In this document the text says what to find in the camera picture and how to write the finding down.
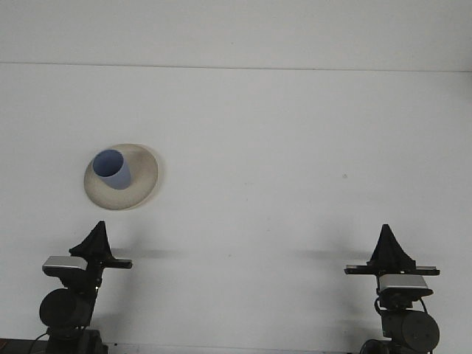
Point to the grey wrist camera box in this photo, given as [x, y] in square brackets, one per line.
[64, 263]
[402, 282]

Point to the pale round plate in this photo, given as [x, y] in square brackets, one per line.
[142, 180]

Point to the pale blue cup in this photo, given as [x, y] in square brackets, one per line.
[119, 177]

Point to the dark brown base board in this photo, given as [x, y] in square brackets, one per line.
[14, 346]

